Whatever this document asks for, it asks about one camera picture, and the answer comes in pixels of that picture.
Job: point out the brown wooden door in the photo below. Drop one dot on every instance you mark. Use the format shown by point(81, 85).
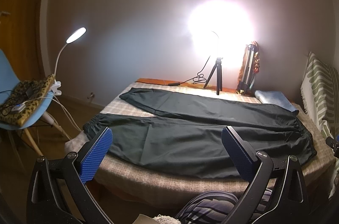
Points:
point(20, 37)

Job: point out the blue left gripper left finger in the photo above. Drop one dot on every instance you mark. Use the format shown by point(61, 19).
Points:
point(92, 153)

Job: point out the dark green pants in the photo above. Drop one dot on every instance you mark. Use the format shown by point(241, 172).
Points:
point(181, 133)

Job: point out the bright ring light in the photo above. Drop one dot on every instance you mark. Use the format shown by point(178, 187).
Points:
point(221, 29)

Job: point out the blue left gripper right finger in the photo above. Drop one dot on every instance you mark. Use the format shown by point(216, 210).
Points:
point(241, 153)

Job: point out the black tripod stand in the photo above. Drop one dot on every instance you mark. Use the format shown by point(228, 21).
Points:
point(217, 68)

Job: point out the folded blue cloth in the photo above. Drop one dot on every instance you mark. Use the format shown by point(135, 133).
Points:
point(275, 98)

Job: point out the blue plastic chair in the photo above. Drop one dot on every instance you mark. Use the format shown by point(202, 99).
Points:
point(8, 81)

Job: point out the green striped white blanket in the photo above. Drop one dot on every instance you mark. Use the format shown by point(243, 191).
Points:
point(319, 91)

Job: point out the striped purple trouser leg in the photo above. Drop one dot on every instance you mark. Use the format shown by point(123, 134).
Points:
point(208, 207)

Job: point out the leopard print cushion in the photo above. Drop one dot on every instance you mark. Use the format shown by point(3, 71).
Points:
point(24, 100)

